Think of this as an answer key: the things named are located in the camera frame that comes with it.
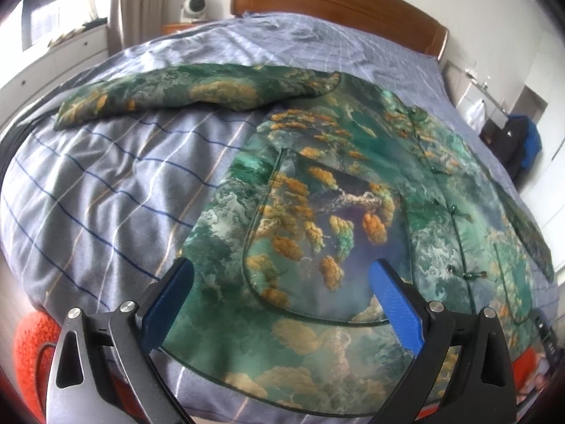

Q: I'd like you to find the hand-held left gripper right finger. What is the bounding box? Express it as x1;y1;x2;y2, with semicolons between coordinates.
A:
370;258;517;424

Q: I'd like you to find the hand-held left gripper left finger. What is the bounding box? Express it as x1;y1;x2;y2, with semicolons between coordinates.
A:
45;257;195;424

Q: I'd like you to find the green printed jacket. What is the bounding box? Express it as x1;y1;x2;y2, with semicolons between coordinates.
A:
54;64;556;420

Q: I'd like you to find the blue striped bed cover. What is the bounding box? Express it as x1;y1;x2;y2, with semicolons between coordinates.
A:
0;11;552;424

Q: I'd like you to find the orange knitted cloth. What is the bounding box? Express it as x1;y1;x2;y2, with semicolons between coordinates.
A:
12;309;63;416

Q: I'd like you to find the black and blue backpack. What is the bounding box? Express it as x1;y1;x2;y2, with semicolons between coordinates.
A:
481;115;543;182

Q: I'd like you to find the white side table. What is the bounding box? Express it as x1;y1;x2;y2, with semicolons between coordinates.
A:
444;62;508;130

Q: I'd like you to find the white dresser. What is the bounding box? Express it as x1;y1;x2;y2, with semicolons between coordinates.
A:
0;24;111;93

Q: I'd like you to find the orange nightstand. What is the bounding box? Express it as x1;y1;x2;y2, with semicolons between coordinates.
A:
161;20;213;36

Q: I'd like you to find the beige curtain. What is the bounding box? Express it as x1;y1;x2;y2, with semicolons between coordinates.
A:
108;0;173;54

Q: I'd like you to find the wooden headboard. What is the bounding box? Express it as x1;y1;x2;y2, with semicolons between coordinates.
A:
230;0;450;60

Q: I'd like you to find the window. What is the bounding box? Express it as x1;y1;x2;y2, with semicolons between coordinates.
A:
18;0;63;49

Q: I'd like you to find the white security camera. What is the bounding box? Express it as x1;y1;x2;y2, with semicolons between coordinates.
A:
180;0;208;22

